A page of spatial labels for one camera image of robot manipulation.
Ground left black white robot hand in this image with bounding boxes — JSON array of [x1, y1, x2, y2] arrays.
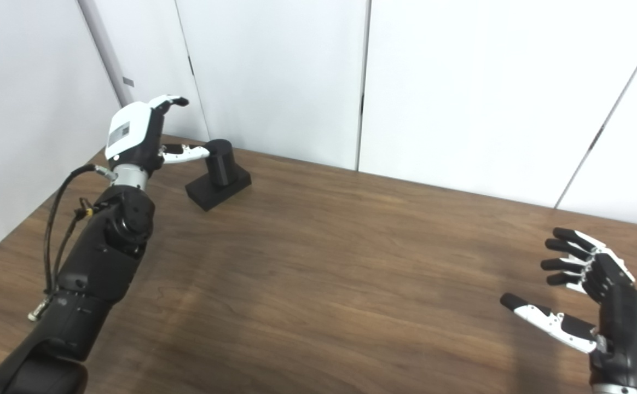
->
[[104, 95, 211, 177]]

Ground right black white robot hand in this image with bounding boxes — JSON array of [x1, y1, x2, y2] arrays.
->
[[500, 227, 637, 390]]

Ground black peg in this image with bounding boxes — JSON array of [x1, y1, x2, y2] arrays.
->
[[185, 139, 252, 212]]

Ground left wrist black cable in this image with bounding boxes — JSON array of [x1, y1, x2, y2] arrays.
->
[[27, 164, 118, 322]]

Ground grey wall corner post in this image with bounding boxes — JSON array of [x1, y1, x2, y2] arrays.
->
[[78, 0, 136, 107]]

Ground left arm thin wire bundle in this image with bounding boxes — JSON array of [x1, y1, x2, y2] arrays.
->
[[75, 198, 97, 222]]

